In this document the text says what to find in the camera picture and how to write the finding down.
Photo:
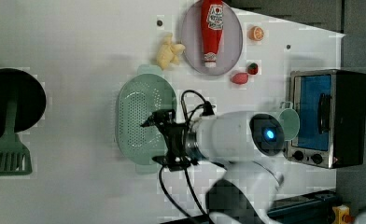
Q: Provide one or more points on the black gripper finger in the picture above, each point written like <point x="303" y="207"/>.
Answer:
<point x="162" y="160"/>
<point x="160" y="117"/>

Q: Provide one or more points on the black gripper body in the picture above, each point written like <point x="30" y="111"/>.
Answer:
<point x="174" y="135"/>

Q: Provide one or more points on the green plastic strainer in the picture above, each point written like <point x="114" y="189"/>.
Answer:
<point x="139" y="97"/>

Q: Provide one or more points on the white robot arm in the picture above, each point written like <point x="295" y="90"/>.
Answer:
<point x="250" y="147"/>

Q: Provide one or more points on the yellow banana toy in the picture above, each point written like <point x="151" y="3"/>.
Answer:
<point x="169" y="52"/>

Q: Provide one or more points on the red sausage toy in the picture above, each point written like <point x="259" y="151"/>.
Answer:
<point x="240" y="78"/>

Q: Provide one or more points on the grey round plate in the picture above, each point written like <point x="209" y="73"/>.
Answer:
<point x="230" y="45"/>

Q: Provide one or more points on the strawberry toy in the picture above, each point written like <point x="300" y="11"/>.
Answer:
<point x="253" y="69"/>

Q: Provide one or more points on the red ketchup bottle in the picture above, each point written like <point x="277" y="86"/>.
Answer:
<point x="212" y="30"/>

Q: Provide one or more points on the orange slice toy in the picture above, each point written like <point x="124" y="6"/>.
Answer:
<point x="256" y="33"/>

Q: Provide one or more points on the green slotted spatula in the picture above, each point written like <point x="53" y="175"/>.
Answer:
<point x="15" y="158"/>

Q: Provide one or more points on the silver toaster oven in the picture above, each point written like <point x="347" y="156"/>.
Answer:
<point x="331" y="105"/>

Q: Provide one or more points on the black frying pan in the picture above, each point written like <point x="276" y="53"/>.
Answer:
<point x="30" y="95"/>

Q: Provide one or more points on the green cup with handle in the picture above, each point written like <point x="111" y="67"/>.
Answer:
<point x="289" y="120"/>

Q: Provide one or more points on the blue metal table frame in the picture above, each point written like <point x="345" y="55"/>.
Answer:
<point x="311" y="208"/>

